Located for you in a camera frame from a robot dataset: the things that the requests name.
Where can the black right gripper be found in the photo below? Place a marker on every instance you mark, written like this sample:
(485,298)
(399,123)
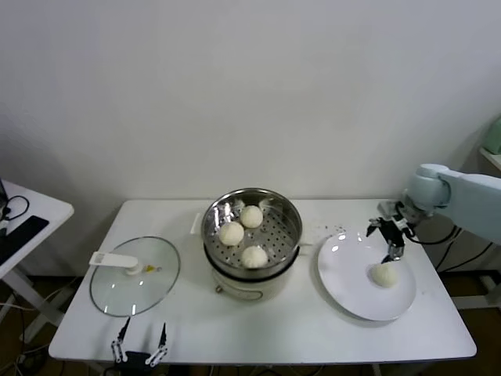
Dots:
(391,233)

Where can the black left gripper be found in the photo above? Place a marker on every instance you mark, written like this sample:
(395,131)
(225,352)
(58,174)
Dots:
(136,358)

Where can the white steamed baozi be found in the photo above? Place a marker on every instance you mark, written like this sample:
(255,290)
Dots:
(385,275)
(251,216)
(254,257)
(231,234)

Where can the light blue right robot arm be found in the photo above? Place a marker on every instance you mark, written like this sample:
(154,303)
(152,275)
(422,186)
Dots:
(473,196)

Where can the perforated steel steamer basket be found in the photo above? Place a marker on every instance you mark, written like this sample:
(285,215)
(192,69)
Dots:
(278,239)

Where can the scattered brown crumbs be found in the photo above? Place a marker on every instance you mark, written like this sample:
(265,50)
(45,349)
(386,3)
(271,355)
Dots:
(338,227)

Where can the white round plate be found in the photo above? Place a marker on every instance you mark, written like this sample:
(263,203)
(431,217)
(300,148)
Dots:
(344,282)

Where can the white furniture leg base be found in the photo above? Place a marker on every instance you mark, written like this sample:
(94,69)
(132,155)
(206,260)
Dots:
(487,286)

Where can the white electric cooker pot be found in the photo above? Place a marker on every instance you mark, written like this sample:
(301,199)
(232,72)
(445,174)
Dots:
(250,290)

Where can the white shelf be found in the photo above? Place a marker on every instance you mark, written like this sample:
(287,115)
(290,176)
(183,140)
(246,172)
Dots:
(491,158)

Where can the mint green appliance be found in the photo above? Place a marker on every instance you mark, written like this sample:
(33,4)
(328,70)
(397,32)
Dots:
(495,137)

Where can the black keyboard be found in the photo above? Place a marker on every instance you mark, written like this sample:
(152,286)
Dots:
(23,235)

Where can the white side desk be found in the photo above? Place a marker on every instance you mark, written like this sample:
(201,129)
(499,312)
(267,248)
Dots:
(47,207)

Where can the dark laptop screen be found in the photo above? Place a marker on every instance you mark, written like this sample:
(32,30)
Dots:
(2,194)

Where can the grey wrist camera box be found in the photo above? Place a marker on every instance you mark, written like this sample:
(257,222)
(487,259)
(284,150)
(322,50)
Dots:
(390,210)

